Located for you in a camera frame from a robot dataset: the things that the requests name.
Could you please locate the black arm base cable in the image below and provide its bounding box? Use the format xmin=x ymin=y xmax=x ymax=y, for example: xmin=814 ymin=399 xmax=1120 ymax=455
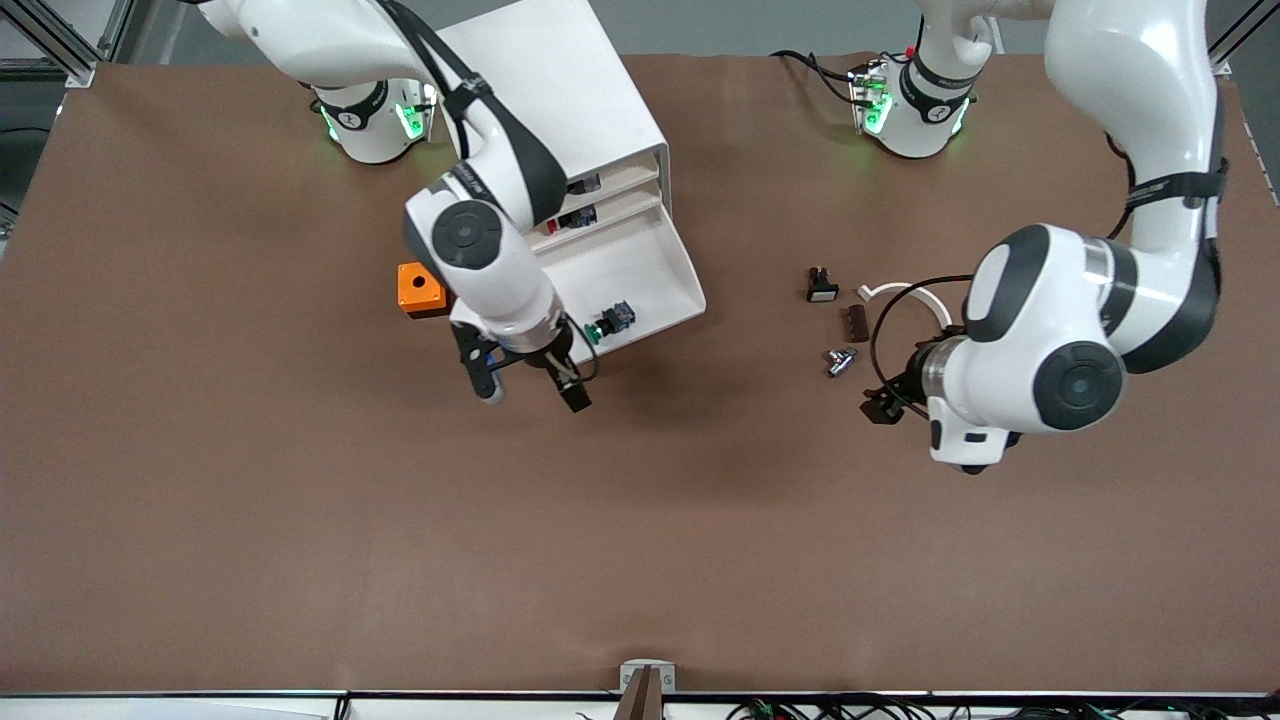
xmin=769 ymin=48 xmax=863 ymax=105

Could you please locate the white curved plastic bracket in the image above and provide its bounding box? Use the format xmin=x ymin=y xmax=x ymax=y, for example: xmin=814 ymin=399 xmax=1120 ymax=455
xmin=857 ymin=282 xmax=954 ymax=331

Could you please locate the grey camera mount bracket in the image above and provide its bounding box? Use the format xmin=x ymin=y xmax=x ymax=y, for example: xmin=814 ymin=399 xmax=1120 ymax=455
xmin=619 ymin=659 xmax=677 ymax=720

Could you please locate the aluminium frame profile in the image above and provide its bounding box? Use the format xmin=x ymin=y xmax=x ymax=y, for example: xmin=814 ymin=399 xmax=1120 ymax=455
xmin=0 ymin=0 xmax=133 ymax=88

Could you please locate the orange button enclosure box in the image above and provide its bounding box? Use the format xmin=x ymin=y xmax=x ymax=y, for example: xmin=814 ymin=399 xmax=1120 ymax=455
xmin=396 ymin=261 xmax=452 ymax=320

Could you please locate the green push button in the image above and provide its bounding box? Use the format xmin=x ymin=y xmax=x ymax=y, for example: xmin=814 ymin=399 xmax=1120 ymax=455
xmin=584 ymin=299 xmax=638 ymax=347

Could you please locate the white plastic drawer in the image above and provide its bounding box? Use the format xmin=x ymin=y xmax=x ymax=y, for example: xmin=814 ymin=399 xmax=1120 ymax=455
xmin=533 ymin=204 xmax=708 ymax=354
xmin=565 ymin=150 xmax=662 ymax=198
xmin=528 ymin=188 xmax=665 ymax=253

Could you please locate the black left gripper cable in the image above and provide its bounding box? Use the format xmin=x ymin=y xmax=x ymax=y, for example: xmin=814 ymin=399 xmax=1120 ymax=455
xmin=867 ymin=274 xmax=978 ymax=403

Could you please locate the white drawer cabinet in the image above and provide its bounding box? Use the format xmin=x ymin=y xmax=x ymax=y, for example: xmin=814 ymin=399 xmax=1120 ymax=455
xmin=433 ymin=0 xmax=672 ymax=251

